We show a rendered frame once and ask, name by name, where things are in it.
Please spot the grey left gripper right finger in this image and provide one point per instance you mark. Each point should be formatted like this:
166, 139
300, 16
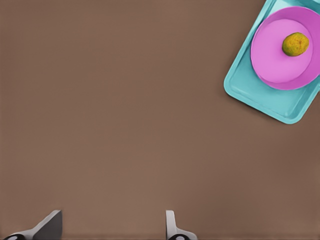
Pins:
172, 225

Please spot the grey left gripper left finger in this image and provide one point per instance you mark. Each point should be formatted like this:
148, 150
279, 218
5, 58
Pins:
47, 226

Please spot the turquoise rectangular tray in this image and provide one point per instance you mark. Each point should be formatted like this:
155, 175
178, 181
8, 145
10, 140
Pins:
275, 100

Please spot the pink round plate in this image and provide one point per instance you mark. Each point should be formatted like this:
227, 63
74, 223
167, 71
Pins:
272, 60

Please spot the yellow-green orange fruit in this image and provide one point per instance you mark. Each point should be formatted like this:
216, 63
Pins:
295, 44

